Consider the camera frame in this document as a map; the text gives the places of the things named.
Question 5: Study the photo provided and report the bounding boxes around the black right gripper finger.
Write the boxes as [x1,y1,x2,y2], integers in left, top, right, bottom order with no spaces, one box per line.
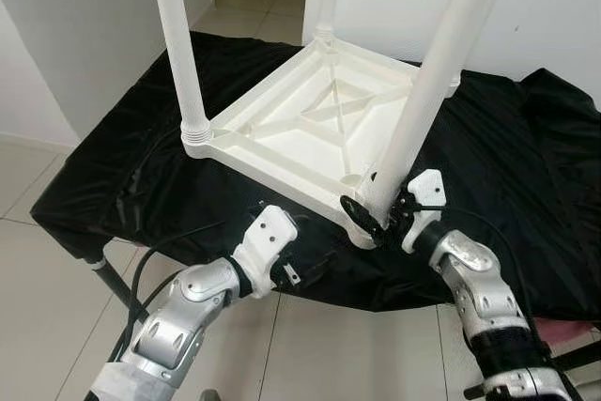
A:
[340,194,387,239]

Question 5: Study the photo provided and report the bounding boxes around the white plastic table top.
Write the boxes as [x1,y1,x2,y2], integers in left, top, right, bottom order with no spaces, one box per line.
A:
[181,35,463,250]

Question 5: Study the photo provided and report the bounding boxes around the black cloth table cover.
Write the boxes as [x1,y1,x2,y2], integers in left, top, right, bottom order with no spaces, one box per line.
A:
[30,30,601,319]

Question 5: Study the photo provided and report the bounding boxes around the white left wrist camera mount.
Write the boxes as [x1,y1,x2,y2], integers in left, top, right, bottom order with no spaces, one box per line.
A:
[230,204,300,297]

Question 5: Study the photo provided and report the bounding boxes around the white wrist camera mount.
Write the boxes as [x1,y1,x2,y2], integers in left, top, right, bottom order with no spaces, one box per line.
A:
[230,204,300,297]
[402,169,448,254]

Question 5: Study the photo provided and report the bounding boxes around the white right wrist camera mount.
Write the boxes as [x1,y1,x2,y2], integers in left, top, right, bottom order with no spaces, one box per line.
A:
[402,169,448,254]

